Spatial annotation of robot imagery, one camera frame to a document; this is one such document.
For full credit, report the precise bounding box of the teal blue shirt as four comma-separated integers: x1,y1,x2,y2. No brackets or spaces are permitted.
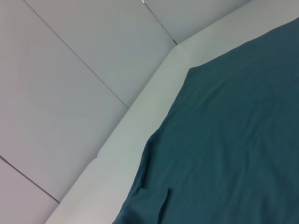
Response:
112,20,299,224

